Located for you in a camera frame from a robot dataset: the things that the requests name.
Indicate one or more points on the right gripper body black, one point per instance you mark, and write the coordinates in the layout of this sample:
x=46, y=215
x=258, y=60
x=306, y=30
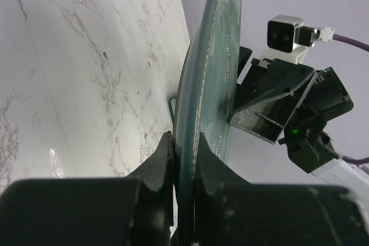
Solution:
x=308, y=146

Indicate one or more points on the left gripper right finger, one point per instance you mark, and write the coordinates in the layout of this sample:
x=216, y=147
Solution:
x=232, y=211

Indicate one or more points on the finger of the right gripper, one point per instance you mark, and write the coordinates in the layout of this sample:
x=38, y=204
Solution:
x=267, y=99

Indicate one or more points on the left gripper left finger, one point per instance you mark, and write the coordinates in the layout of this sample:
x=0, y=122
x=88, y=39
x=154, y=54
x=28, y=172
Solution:
x=133, y=210

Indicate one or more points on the pale green ceramic plate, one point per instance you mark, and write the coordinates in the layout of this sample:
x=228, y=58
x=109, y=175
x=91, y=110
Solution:
x=205, y=98

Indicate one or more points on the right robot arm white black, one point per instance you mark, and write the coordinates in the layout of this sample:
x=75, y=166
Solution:
x=344, y=171

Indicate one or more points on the green mat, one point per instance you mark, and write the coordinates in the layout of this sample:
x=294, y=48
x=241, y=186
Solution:
x=171, y=106

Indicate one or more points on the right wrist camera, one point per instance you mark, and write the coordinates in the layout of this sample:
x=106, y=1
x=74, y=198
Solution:
x=289, y=39

